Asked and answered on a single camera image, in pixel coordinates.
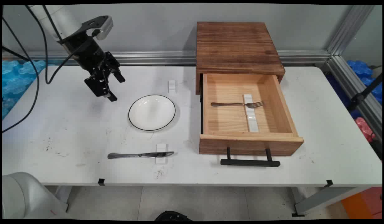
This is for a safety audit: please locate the dark wooden cabinet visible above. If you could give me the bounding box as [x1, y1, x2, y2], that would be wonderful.
[196, 22, 285, 95]

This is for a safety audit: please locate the black round object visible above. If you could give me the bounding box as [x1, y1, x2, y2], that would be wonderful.
[155, 211, 192, 221]

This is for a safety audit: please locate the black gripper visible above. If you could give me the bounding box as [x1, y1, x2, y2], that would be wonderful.
[60, 31, 126, 102]

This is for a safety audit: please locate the silver fork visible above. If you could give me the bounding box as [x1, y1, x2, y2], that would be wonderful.
[211, 101, 264, 109]

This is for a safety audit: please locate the light wooden drawer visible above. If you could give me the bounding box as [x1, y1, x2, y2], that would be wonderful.
[199, 73, 304, 156]

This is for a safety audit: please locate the white plate with black rim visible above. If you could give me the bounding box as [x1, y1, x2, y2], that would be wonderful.
[128, 95, 176, 132]

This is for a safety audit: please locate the horizontal aluminium frame rail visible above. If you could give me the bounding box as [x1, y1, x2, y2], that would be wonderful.
[2, 51, 331, 66]

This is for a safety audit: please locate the grey table leg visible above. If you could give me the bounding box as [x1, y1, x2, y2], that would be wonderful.
[291, 186, 371, 217]
[55, 186, 72, 212]

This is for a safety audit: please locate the orange box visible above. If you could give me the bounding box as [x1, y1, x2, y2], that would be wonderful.
[341, 187, 382, 219]

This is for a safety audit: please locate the side aluminium frame rail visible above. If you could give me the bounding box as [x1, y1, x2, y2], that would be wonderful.
[327, 56, 382, 137]

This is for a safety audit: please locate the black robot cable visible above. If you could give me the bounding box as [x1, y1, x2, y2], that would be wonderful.
[2, 17, 40, 133]

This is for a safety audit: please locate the blue plastic bag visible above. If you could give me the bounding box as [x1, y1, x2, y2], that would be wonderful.
[347, 60, 382, 105]

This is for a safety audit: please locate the silver camera with black bracket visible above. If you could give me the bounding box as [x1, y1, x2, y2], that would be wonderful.
[81, 16, 114, 41]

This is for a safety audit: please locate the black stand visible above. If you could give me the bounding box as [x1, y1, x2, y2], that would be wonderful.
[347, 73, 382, 112]

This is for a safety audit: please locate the blue bubble wrap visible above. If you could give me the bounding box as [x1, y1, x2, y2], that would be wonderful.
[2, 60, 46, 119]

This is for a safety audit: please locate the thin black rod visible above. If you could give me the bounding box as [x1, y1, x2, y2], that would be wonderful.
[2, 46, 30, 62]

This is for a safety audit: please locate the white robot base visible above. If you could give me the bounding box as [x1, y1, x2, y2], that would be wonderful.
[2, 172, 69, 219]

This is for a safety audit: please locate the upright aluminium frame post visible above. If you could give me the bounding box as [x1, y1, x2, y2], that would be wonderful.
[327, 5, 375, 56]

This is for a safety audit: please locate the red plastic bag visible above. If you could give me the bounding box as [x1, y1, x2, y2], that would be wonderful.
[355, 117, 376, 143]

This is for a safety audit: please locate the silver table knife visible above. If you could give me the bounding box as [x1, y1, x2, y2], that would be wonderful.
[107, 151, 175, 160]

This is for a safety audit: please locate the black drawer handle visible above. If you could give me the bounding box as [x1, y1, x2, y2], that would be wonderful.
[220, 147, 281, 167]

